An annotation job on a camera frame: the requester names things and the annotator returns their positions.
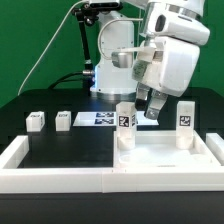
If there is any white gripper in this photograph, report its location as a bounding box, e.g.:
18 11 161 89
132 13 210 120

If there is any white square table top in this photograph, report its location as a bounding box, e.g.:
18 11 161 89
113 131 221 169

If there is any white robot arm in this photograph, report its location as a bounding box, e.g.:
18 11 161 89
109 0 210 120

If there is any white sheet with tags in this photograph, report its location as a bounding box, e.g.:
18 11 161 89
73 111 158 126

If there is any white U-shaped fence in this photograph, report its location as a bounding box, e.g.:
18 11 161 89
0 134 224 194

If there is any black cable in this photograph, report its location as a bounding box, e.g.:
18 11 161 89
48 72 85 90

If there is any white cable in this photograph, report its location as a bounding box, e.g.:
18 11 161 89
17 0 88 97

